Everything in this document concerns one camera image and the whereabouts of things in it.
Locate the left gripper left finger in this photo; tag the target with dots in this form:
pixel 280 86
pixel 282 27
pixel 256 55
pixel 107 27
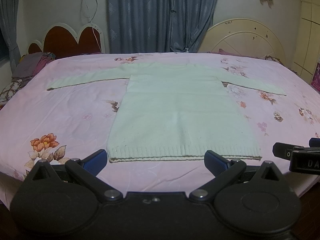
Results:
pixel 84 173

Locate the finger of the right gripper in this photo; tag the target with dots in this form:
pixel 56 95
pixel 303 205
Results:
pixel 286 151
pixel 314 142

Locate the blue curtain at left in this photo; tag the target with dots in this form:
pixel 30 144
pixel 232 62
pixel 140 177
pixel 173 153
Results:
pixel 9 11

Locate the cream wardrobe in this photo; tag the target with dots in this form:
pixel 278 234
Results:
pixel 306 57

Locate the red heart-shaped headboard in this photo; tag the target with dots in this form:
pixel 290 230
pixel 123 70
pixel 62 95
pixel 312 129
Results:
pixel 63 41

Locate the pink poster on wardrobe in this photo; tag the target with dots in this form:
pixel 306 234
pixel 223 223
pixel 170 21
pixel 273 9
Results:
pixel 315 83

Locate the purple bedding pile left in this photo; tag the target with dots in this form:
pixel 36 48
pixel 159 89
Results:
pixel 28 67

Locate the blue grey curtain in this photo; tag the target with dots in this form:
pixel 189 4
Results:
pixel 149 26

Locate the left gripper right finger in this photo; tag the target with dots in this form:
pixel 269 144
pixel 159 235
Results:
pixel 226 174

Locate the cream round headboard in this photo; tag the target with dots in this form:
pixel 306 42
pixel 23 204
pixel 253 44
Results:
pixel 243 37

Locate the pale green knit sweater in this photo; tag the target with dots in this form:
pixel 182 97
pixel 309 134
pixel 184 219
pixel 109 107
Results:
pixel 176 112

